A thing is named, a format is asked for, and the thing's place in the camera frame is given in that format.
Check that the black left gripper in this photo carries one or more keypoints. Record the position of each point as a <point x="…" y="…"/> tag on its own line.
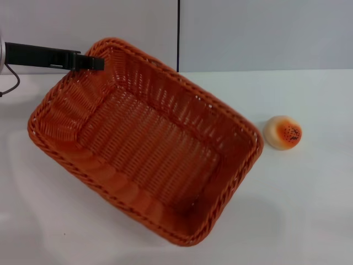
<point x="38" y="56"/>

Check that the orange woven plastic basket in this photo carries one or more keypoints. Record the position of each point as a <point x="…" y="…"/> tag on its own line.
<point x="149" y="154"/>

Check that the round bun with orange top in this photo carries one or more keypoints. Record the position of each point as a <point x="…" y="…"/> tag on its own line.
<point x="278" y="135"/>

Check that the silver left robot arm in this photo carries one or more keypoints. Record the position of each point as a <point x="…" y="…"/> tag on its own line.
<point x="2" y="55"/>

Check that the black vertical wall strip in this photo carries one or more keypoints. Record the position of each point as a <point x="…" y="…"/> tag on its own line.
<point x="178" y="33"/>

